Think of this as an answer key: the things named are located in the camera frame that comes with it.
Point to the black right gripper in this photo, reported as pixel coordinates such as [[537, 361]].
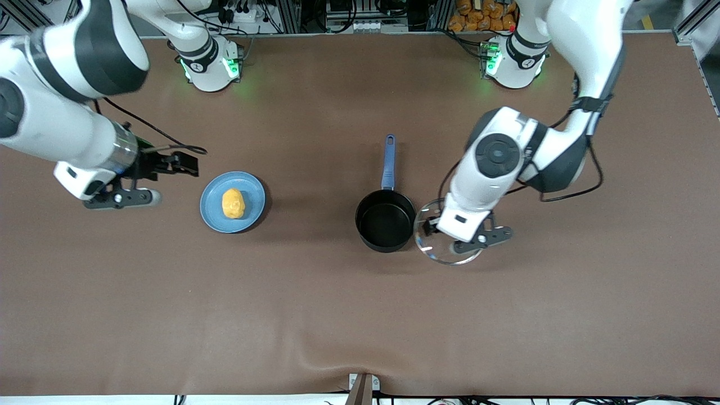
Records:
[[148, 165]]

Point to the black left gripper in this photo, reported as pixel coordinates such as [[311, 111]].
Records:
[[428, 227]]

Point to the glass lid with blue knob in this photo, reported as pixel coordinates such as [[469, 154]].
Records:
[[444, 253]]

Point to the yellow potato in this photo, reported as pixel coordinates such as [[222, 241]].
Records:
[[233, 203]]

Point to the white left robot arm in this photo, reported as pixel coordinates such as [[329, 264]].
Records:
[[495, 157]]

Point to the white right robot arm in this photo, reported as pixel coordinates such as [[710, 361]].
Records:
[[56, 124]]

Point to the blue plastic plate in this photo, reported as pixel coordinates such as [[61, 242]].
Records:
[[247, 216]]

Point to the white power strip with plugs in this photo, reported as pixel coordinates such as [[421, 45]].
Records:
[[239, 14]]

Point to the bag of orange pieces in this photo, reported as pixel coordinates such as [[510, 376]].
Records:
[[478, 17]]

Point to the metal table edge bracket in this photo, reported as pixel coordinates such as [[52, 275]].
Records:
[[363, 388]]

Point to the aluminium frame post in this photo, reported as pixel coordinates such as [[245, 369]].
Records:
[[288, 17]]

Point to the aluminium frame with diagonal strut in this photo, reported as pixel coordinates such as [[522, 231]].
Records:
[[22, 17]]

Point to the aluminium corner frame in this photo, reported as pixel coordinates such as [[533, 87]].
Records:
[[689, 31]]

